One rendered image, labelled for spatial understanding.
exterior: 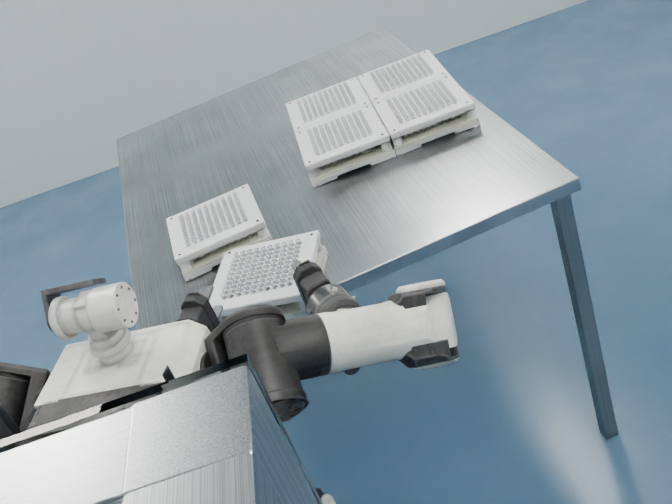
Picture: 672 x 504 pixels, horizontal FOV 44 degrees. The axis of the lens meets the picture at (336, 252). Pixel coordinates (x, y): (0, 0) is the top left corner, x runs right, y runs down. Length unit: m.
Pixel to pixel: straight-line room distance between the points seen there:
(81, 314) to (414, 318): 0.48
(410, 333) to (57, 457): 0.87
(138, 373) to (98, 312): 0.10
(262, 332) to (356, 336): 0.13
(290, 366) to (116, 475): 0.81
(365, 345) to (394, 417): 1.64
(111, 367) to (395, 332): 0.42
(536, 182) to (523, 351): 0.99
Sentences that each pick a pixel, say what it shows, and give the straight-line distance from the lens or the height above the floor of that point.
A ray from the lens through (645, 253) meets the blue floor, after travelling 3.25.
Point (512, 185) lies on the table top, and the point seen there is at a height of 0.89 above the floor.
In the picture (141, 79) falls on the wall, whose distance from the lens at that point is 5.33.
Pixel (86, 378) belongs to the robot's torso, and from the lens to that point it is 1.29.
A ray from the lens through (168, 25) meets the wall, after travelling 5.21.
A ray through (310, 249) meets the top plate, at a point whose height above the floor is 0.96.
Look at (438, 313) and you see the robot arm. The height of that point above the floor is 1.16.
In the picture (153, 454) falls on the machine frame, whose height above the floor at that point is 1.72.
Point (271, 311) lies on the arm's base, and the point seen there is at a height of 1.29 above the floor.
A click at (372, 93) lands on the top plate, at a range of 2.60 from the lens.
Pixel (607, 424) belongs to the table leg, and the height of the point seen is 0.06.
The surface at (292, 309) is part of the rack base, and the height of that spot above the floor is 0.91.
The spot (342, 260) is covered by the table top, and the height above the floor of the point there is 0.89.
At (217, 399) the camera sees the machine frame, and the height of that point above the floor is 1.72.
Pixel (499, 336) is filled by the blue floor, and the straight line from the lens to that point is 3.01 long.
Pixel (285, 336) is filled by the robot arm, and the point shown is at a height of 1.26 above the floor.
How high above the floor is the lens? 1.95
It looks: 32 degrees down
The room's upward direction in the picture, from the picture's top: 21 degrees counter-clockwise
